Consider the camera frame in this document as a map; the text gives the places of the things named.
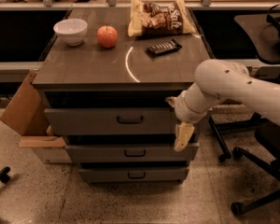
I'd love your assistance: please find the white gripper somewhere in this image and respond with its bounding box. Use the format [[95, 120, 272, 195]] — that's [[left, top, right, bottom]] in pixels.
[[165, 91, 209, 152]]

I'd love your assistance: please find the grey top drawer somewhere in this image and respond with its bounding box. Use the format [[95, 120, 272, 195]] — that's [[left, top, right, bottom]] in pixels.
[[45, 107, 179, 135]]

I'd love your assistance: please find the grey drawer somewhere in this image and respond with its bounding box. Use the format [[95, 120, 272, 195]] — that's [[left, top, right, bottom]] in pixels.
[[45, 107, 179, 135], [65, 143, 199, 163], [78, 167, 189, 183]]

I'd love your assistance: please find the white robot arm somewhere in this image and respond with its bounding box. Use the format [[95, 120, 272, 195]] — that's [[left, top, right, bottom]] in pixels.
[[166, 59, 280, 151]]

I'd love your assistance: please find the grey middle drawer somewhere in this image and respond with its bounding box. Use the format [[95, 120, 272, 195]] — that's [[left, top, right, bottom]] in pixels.
[[65, 143, 199, 163]]

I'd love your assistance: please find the grey drawer cabinet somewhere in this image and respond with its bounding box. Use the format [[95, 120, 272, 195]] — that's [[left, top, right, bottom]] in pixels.
[[33, 7, 208, 170]]

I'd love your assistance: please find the grey bottom drawer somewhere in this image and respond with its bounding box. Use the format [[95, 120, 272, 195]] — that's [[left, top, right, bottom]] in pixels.
[[78, 167, 189, 183]]

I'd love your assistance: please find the black desk leg with caster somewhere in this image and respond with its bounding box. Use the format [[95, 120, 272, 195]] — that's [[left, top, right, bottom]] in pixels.
[[208, 113, 264, 161]]

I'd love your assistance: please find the black candy bar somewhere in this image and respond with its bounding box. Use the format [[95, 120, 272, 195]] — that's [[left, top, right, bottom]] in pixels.
[[146, 39, 182, 56]]

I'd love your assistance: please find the black office chair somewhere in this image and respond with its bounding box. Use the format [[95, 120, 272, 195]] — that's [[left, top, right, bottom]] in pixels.
[[231, 121, 280, 216]]

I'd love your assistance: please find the yellow brown chip bag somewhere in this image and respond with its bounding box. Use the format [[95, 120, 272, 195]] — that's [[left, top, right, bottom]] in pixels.
[[128, 0, 196, 37]]

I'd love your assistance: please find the red apple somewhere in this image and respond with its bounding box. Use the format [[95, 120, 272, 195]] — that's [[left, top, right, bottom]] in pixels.
[[96, 25, 118, 49]]

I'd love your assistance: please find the white bowl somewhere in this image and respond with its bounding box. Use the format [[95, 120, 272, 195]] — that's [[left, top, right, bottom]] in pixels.
[[53, 19, 88, 46]]

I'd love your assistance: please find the brown cardboard box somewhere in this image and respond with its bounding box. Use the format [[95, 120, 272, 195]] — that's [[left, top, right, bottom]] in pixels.
[[0, 69, 73, 165]]

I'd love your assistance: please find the black chair caster left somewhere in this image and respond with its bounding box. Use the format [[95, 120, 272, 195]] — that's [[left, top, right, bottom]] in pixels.
[[0, 167, 10, 183]]

